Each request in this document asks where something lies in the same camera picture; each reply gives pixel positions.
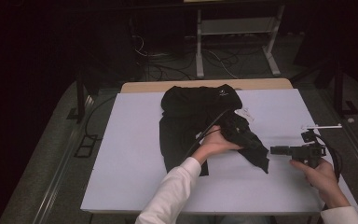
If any thin black left gripper cable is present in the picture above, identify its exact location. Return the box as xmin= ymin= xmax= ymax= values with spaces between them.
xmin=195 ymin=128 xmax=223 ymax=141

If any person's right hand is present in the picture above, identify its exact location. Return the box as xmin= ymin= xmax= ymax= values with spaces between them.
xmin=289 ymin=158 xmax=344 ymax=203

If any black garment with white logo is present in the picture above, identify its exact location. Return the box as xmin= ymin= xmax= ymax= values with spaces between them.
xmin=158 ymin=83 xmax=269 ymax=177

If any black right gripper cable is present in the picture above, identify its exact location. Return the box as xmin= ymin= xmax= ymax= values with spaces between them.
xmin=315 ymin=133 xmax=344 ymax=184

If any white floor cable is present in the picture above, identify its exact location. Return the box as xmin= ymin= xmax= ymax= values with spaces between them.
xmin=203 ymin=49 xmax=240 ymax=79

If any grey left gripper cable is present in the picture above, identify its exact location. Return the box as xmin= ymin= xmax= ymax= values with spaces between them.
xmin=183 ymin=107 xmax=234 ymax=161

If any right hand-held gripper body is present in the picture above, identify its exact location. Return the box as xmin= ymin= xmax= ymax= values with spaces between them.
xmin=288 ymin=124 xmax=343 ymax=170

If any tangle of black floor cables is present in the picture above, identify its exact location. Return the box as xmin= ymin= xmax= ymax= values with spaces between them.
xmin=130 ymin=34 xmax=200 ymax=82

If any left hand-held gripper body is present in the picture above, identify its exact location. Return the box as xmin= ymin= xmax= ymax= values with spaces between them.
xmin=219 ymin=111 xmax=250 ymax=144

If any white table cover sheet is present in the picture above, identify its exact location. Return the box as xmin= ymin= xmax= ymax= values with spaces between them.
xmin=79 ymin=88 xmax=358 ymax=216

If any black metal stand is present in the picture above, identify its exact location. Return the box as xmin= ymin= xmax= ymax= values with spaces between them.
xmin=292 ymin=59 xmax=358 ymax=119
xmin=65 ymin=69 xmax=96 ymax=123

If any white metal stand frame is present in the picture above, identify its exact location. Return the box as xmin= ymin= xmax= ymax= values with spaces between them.
xmin=195 ymin=4 xmax=286 ymax=79

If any black floor cable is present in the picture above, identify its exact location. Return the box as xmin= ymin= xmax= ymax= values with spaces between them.
xmin=84 ymin=94 xmax=117 ymax=140

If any metal floor rail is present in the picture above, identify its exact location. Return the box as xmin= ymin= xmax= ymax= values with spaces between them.
xmin=323 ymin=88 xmax=358 ymax=178
xmin=32 ymin=94 xmax=95 ymax=224

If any person's left hand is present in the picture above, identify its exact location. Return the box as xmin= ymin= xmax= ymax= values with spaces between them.
xmin=195 ymin=125 xmax=244 ymax=163

